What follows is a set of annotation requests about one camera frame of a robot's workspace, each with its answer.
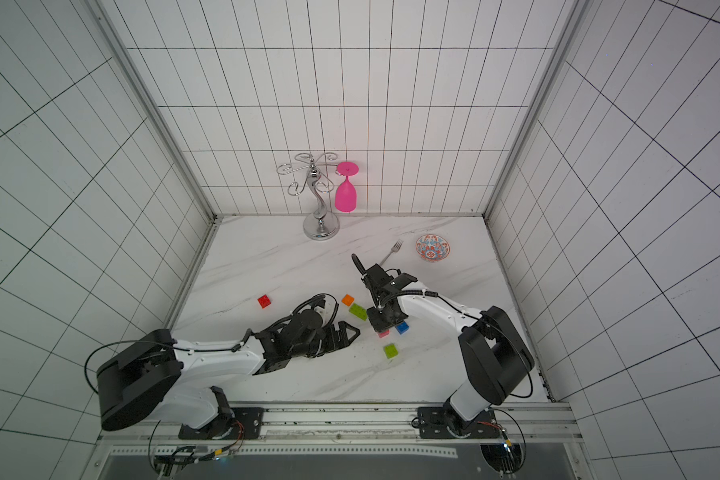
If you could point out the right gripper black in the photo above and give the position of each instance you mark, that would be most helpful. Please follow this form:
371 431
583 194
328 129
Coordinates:
375 281

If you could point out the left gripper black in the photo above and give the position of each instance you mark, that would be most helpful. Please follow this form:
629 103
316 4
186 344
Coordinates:
333 342

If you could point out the small lime green lego brick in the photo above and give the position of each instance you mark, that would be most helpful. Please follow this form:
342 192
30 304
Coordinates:
390 351

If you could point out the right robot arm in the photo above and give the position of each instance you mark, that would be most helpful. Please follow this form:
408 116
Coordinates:
495 356

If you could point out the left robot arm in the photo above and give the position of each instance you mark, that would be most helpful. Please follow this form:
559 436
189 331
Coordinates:
160 378

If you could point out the long lime green lego brick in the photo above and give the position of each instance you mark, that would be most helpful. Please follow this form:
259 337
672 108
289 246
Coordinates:
358 311

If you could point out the small orange lego brick upper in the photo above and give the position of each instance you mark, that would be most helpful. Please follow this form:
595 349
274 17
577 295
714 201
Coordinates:
347 299

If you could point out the blue lego brick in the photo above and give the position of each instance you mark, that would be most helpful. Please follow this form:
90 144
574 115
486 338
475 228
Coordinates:
402 327

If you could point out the red lego brick left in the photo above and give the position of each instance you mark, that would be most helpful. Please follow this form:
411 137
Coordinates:
264 301

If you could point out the silver fork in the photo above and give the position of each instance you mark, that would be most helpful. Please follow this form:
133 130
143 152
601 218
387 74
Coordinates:
394 249

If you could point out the patterned small bowl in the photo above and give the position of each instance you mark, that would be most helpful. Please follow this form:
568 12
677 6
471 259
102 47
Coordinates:
432 247

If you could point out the chrome glass holder stand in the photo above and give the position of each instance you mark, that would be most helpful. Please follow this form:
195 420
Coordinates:
321 224

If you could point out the pink wine glass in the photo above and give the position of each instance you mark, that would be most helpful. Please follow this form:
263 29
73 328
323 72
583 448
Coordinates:
346 194

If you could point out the aluminium mounting rail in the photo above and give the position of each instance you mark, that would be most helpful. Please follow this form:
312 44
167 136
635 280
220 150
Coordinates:
344 428

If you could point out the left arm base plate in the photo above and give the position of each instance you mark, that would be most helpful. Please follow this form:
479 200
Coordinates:
228 426

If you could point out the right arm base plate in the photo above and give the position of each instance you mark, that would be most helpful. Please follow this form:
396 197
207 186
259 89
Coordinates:
443 423

